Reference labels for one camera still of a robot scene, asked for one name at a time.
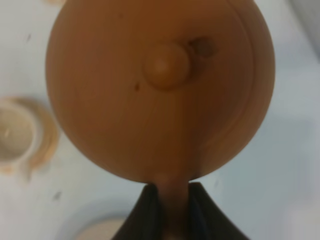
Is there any near white teacup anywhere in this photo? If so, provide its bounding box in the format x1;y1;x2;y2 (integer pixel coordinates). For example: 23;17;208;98
0;100;42;182

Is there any near orange coaster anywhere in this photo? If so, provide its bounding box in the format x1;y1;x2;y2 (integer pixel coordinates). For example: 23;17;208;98
0;96;60;171

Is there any cream round teapot coaster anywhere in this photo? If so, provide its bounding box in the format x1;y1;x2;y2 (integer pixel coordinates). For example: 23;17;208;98
74;218;125;240

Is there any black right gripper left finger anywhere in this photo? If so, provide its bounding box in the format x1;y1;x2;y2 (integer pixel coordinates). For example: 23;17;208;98
112;184;170;240

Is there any brown clay teapot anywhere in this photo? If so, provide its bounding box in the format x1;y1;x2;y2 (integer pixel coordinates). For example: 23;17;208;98
45;0;275;240

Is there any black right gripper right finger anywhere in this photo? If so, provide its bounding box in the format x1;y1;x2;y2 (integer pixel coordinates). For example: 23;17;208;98
179;182;248;240

